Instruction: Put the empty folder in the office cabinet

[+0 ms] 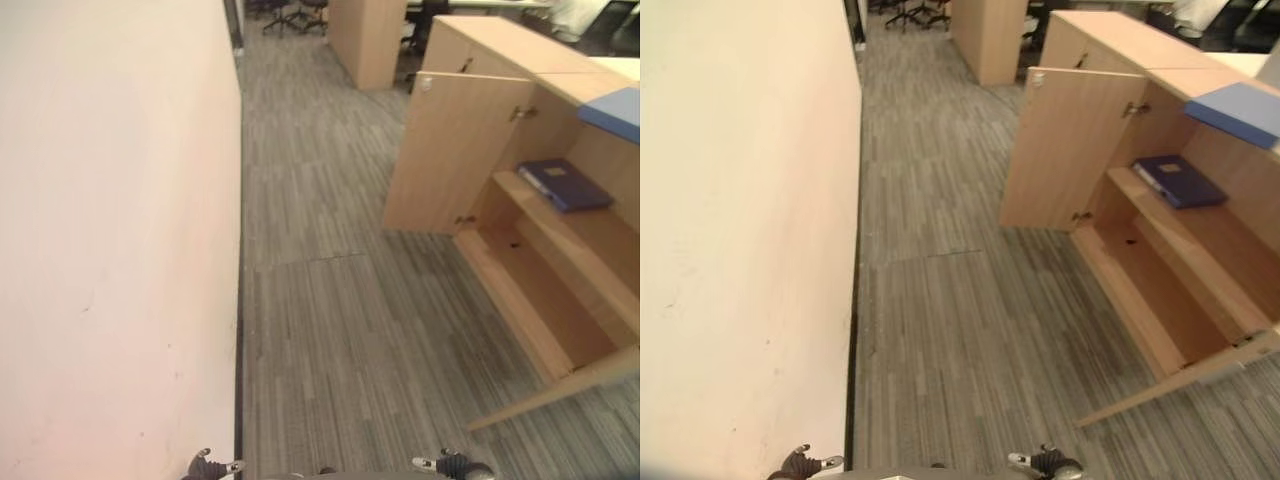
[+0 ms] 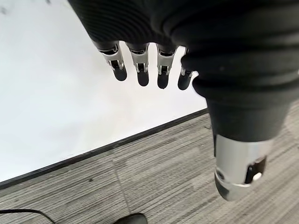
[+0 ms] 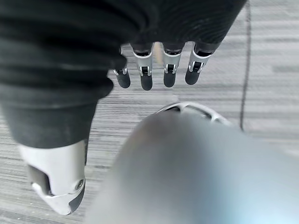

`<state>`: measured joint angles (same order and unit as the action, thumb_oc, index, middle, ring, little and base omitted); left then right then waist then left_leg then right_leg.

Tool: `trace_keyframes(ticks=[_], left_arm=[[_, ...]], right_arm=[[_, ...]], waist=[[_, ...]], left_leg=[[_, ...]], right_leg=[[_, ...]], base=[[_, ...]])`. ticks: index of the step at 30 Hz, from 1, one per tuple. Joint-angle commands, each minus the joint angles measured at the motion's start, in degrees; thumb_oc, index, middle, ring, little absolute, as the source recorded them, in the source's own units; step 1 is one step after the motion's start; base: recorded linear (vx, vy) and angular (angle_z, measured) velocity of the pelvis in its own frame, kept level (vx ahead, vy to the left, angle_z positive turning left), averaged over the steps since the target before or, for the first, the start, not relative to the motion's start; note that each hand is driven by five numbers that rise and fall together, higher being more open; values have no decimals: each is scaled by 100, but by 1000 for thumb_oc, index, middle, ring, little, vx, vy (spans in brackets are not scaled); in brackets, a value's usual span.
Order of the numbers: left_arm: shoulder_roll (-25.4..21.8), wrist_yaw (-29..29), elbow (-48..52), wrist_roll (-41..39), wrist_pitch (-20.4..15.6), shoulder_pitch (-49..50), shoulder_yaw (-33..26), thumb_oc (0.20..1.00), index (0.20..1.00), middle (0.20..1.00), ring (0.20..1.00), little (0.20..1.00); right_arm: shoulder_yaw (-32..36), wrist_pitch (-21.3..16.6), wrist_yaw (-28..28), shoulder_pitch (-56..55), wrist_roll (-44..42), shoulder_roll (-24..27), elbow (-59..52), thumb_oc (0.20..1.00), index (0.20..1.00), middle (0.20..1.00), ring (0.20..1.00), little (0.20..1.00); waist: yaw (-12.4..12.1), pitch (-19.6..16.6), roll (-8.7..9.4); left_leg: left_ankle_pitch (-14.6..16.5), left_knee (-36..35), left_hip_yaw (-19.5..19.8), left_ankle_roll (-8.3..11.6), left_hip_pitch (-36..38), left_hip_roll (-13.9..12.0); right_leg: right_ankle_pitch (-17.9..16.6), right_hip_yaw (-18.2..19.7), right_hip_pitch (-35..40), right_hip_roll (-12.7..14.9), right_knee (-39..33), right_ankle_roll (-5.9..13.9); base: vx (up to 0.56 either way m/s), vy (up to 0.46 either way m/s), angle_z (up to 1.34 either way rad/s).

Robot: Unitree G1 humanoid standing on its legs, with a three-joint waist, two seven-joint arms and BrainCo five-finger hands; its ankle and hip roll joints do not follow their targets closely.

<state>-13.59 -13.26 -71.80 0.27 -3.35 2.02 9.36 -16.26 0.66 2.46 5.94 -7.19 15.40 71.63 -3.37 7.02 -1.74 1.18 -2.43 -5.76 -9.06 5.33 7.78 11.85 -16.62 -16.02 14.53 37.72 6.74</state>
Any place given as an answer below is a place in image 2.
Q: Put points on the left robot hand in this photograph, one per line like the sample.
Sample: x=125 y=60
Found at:
x=233 y=58

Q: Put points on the black baseboard strip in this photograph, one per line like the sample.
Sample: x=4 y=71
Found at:
x=105 y=148

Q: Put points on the dark robot foot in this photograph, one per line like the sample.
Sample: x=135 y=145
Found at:
x=133 y=219

